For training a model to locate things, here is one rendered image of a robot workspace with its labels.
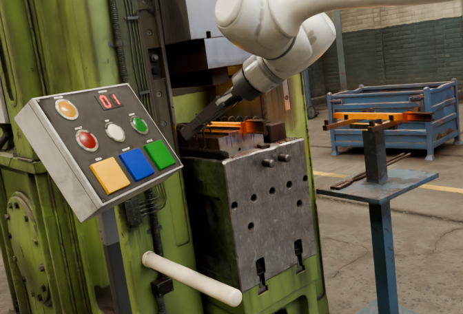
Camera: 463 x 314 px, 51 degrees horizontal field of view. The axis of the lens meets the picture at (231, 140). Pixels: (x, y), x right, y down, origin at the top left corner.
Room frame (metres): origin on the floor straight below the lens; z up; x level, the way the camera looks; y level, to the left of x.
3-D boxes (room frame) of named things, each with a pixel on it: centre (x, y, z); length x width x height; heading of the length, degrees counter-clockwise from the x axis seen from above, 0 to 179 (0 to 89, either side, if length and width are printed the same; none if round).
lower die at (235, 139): (1.79, 0.10, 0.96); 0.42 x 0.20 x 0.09; 39
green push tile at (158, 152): (1.24, 0.19, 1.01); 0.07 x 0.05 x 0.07; 154
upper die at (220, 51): (1.79, 0.10, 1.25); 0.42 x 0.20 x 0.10; 39
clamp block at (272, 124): (1.78, -0.14, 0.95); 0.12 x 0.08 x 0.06; 39
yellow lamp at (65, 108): (1.10, 0.36, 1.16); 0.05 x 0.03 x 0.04; 129
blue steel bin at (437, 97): (5.34, -1.81, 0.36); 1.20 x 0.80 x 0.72; 44
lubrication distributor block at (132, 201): (1.49, 0.33, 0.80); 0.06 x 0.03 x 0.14; 129
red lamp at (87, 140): (1.08, 0.32, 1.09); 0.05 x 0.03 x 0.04; 129
